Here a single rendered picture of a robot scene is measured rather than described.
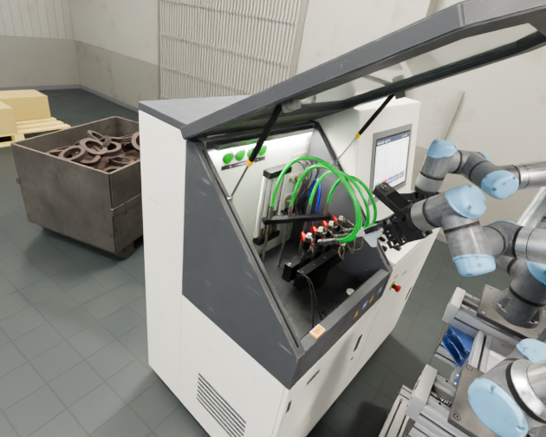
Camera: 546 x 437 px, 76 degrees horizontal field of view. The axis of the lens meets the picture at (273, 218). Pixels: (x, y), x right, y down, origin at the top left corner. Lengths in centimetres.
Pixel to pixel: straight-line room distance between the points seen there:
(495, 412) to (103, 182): 237
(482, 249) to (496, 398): 30
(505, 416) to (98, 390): 187
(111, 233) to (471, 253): 241
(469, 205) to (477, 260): 12
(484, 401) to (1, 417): 205
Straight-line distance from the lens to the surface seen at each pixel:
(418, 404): 116
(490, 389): 90
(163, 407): 214
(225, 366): 149
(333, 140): 161
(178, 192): 127
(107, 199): 266
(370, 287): 148
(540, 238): 93
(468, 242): 85
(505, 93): 388
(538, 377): 88
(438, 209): 86
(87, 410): 219
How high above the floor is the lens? 182
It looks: 30 degrees down
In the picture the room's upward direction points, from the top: 10 degrees clockwise
